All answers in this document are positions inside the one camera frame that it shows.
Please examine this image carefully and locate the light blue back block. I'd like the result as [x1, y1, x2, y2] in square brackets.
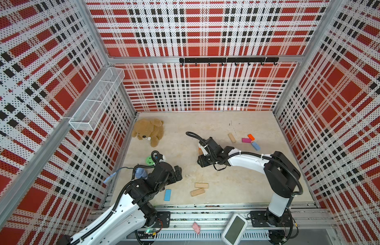
[251, 141, 260, 151]

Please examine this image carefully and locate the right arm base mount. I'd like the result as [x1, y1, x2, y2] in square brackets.
[247, 208, 299, 245]

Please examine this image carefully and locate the light blue front block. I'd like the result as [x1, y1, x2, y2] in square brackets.
[163, 189, 172, 202]

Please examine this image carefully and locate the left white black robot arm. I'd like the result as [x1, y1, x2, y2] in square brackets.
[56, 151, 182, 245]

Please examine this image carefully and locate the light blue block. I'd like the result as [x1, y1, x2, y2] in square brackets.
[163, 189, 172, 202]
[251, 141, 260, 151]

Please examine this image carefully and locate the magenta building block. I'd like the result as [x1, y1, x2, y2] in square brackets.
[242, 138, 252, 144]

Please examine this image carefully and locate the blue toy with cord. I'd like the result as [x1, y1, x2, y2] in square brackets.
[103, 167, 148, 184]

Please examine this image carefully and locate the white tablet device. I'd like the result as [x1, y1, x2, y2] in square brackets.
[221, 213, 248, 245]

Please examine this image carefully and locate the white wire mesh basket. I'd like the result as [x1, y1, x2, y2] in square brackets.
[69, 67, 125, 131]

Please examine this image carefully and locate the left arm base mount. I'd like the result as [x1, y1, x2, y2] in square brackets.
[134, 211, 171, 245]

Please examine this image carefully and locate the pink block on rail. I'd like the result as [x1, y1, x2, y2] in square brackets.
[192, 222, 201, 234]

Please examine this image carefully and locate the wooden block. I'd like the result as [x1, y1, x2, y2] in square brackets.
[228, 133, 236, 143]
[195, 183, 209, 189]
[191, 188, 205, 197]

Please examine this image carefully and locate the red-orange building block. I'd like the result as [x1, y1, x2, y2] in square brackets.
[248, 134, 255, 141]

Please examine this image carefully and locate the black hook rail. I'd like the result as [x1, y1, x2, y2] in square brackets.
[179, 57, 279, 65]

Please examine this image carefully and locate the green round toy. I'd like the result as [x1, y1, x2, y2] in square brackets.
[146, 156, 156, 166]

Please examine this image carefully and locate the brown teddy bear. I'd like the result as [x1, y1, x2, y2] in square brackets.
[131, 118, 164, 148]

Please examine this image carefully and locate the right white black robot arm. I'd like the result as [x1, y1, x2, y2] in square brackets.
[186, 131, 303, 227]

